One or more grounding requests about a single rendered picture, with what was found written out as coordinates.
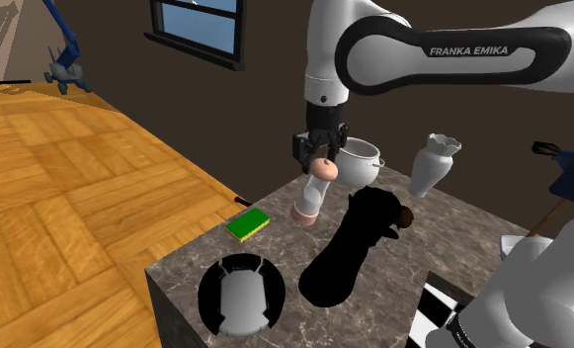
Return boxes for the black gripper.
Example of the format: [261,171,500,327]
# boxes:
[292,103,351,175]

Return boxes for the pink and white hourglass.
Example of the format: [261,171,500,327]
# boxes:
[290,157,340,227]

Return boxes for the green and yellow sponge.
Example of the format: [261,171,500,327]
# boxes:
[224,207,272,244]

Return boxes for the white fluted vase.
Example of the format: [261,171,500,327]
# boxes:
[407,132,463,200]

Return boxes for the dark framed window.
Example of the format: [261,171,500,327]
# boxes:
[143,0,247,73]

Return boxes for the checkered robot stand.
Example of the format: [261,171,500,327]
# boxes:
[405,271,476,348]

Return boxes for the white pot with handles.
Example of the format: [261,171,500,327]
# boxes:
[336,136,387,190]

